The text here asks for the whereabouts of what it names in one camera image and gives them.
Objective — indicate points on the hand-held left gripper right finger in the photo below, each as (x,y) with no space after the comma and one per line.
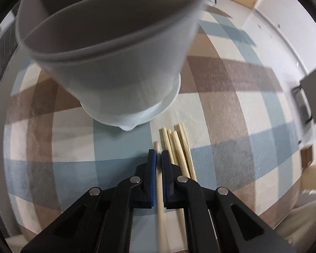
(165,174)

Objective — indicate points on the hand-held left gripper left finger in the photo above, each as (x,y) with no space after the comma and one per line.
(152,168)

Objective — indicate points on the bunch of wooden chopsticks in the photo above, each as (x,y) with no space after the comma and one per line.
(183,158)

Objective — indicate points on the pale wooden chopstick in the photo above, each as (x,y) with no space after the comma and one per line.
(162,229)

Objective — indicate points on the white and grey utensil holder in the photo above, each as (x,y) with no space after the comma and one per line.
(121,71)

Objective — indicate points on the checked tablecloth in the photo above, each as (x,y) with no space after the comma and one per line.
(239,110)

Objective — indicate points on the brown cardboard box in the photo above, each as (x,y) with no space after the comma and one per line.
(306,156)

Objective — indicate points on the person's beige trousers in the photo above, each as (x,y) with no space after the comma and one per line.
(302,224)

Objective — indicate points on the dark grey mattress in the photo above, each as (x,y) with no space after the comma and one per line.
(1,52)

